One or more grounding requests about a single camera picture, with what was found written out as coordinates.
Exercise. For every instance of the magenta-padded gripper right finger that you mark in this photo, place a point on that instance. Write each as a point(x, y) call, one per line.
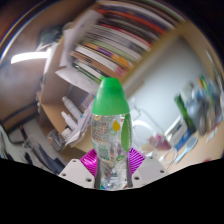
point(148, 170)

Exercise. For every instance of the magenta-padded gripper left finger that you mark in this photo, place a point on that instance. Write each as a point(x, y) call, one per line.
point(75, 171)

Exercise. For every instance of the clear bottle with green cap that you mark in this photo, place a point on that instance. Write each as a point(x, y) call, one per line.
point(110, 133)

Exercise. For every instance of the light blue brush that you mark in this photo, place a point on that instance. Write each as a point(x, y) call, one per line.
point(188, 148)

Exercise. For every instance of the blue and white carton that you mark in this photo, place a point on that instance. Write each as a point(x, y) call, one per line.
point(182, 137)

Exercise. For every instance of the tall dark green bottle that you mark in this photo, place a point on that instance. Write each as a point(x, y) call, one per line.
point(185, 113)

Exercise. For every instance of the wooden shelf unit with books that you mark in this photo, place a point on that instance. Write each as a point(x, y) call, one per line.
point(110, 40)

